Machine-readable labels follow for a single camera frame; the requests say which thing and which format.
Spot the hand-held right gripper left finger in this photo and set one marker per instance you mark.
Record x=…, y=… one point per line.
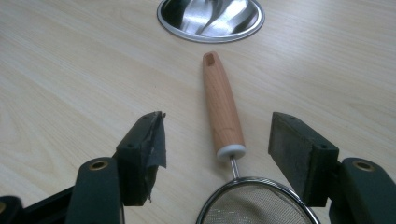
x=138, y=155

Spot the stainless steel bowl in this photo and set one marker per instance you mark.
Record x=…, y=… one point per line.
x=211, y=18

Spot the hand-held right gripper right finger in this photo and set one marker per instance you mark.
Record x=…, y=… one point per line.
x=306, y=155

